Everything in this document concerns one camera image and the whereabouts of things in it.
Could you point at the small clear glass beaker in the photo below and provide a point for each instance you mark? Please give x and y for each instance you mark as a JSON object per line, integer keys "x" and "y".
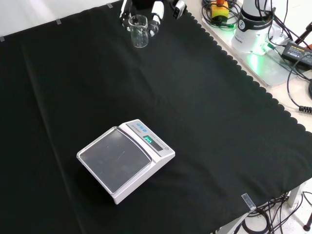
{"x": 140, "y": 41}

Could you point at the yellow stop button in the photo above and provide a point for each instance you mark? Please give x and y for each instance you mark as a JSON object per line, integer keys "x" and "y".
{"x": 219, "y": 12}

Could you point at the black bench cloth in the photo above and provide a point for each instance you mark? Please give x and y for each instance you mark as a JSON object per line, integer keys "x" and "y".
{"x": 73, "y": 97}

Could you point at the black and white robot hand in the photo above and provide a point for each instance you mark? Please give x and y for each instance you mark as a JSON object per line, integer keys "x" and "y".
{"x": 157, "y": 14}

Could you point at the white table leg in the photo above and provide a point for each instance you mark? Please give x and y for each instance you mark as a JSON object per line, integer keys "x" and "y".
{"x": 296, "y": 195}

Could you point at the black power adapter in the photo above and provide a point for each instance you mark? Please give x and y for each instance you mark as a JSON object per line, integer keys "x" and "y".
{"x": 296, "y": 52}

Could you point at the white electronic balance, steel pan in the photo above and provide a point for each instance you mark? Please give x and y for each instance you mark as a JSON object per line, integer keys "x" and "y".
{"x": 117, "y": 161}

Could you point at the black tripod with orange joints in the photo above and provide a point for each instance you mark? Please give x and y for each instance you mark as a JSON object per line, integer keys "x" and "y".
{"x": 302, "y": 34}

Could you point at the grey metal base plate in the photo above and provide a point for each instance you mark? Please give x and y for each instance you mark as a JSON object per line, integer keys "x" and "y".
{"x": 263, "y": 70}

